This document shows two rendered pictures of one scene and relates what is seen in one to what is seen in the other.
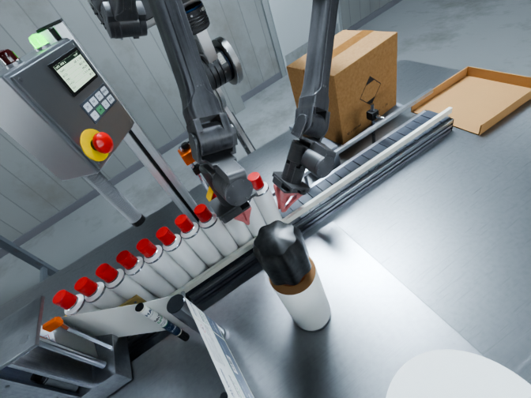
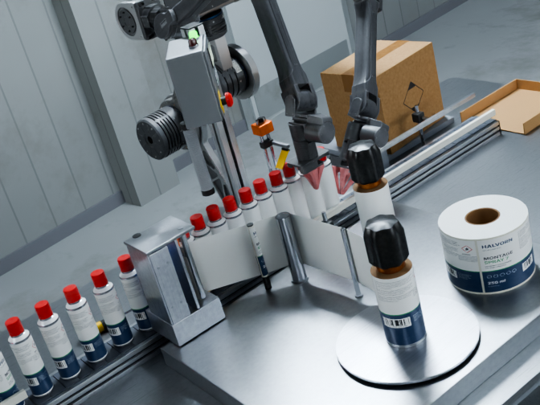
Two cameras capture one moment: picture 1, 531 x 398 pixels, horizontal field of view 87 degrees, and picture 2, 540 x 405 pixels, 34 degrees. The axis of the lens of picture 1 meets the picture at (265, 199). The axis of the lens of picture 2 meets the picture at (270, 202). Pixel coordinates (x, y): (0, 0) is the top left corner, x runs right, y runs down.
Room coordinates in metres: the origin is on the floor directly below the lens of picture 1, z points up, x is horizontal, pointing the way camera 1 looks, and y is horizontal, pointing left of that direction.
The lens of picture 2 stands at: (-1.49, 0.89, 2.02)
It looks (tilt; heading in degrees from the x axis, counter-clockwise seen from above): 25 degrees down; 341
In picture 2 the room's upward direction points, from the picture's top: 16 degrees counter-clockwise
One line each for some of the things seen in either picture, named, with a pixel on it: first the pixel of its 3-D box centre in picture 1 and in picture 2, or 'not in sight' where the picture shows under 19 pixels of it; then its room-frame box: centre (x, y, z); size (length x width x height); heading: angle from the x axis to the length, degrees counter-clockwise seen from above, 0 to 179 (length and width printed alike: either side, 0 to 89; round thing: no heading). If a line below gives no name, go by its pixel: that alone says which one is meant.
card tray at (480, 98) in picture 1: (472, 97); (520, 104); (0.74, -0.83, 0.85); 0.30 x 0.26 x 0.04; 102
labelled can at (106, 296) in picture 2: not in sight; (110, 307); (0.41, 0.70, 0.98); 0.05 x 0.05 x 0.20
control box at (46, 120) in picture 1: (67, 110); (196, 79); (0.59, 0.27, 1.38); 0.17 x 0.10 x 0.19; 157
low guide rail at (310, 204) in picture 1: (318, 198); (374, 185); (0.56, -0.14, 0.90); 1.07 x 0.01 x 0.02; 102
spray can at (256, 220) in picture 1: (250, 212); (312, 189); (0.55, 0.05, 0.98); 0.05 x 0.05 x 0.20
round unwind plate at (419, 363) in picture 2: not in sight; (407, 337); (-0.09, 0.19, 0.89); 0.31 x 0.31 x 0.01
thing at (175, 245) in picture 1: (183, 254); (253, 222); (0.51, 0.26, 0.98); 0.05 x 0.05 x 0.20
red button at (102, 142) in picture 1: (101, 143); (227, 100); (0.52, 0.23, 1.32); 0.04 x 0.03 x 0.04; 157
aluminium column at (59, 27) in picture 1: (156, 165); (225, 141); (0.66, 0.22, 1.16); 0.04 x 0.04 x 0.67; 12
